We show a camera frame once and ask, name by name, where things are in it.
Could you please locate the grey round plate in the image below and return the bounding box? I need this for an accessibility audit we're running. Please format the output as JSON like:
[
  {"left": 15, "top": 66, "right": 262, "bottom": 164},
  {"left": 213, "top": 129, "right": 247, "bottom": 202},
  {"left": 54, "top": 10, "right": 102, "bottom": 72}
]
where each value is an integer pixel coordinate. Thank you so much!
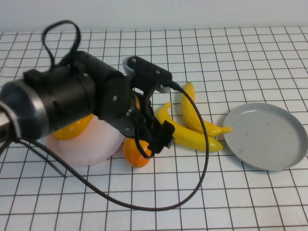
[{"left": 222, "top": 103, "right": 308, "bottom": 171}]

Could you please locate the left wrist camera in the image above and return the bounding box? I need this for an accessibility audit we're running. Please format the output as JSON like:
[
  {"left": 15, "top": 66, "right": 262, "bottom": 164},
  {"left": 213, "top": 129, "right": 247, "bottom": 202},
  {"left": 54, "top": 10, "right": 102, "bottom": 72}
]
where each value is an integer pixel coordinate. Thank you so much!
[{"left": 122, "top": 56, "right": 173, "bottom": 114}]

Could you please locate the orange-tinted mango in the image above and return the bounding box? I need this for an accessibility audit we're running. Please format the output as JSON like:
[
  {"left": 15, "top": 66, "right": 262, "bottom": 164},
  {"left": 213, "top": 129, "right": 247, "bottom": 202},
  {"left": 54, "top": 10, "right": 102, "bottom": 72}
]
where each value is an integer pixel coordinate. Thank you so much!
[{"left": 124, "top": 95, "right": 153, "bottom": 168}]

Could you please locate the white black-grid tablecloth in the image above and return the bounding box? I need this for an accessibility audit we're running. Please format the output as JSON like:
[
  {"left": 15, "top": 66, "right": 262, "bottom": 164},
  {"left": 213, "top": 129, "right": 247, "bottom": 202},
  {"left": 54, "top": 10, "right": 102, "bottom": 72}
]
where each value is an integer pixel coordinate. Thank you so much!
[{"left": 0, "top": 26, "right": 308, "bottom": 231}]

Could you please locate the yellow mango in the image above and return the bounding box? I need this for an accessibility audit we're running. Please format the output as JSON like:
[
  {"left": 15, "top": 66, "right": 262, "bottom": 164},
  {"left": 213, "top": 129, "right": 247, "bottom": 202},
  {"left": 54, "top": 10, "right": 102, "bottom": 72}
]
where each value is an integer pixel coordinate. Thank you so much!
[{"left": 52, "top": 113, "right": 95, "bottom": 141}]

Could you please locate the black left camera cable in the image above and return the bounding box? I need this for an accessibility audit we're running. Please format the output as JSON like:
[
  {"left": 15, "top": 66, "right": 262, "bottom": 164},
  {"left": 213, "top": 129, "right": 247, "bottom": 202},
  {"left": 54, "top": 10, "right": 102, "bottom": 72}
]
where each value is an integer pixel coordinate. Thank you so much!
[{"left": 14, "top": 81, "right": 209, "bottom": 212}]

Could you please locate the yellow banana with green tip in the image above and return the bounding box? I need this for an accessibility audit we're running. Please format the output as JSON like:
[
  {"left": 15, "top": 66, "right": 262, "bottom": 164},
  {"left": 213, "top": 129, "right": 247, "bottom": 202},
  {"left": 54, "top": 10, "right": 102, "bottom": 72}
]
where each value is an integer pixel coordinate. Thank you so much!
[{"left": 155, "top": 102, "right": 223, "bottom": 152}]

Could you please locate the pink round plate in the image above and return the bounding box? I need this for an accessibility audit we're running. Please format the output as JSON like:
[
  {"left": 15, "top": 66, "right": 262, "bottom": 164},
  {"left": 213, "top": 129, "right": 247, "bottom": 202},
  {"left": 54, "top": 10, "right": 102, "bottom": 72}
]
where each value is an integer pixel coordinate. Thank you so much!
[{"left": 45, "top": 117, "right": 125, "bottom": 167}]

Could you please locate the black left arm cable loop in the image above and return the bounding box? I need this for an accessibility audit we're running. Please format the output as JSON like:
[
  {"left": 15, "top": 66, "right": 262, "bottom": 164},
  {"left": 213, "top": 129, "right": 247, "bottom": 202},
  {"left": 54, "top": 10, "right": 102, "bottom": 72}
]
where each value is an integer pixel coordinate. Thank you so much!
[{"left": 42, "top": 20, "right": 82, "bottom": 69}]

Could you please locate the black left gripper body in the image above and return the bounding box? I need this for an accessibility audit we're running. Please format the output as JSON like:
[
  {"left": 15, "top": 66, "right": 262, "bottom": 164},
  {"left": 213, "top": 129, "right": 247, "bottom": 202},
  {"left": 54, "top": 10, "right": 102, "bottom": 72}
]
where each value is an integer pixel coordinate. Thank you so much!
[{"left": 94, "top": 72, "right": 159, "bottom": 142}]

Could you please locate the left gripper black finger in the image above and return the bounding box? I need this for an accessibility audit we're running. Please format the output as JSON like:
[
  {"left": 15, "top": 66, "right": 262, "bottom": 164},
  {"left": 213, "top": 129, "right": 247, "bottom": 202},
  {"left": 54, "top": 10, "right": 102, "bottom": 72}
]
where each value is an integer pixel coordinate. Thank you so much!
[
  {"left": 144, "top": 134, "right": 167, "bottom": 154},
  {"left": 156, "top": 121, "right": 176, "bottom": 149}
]

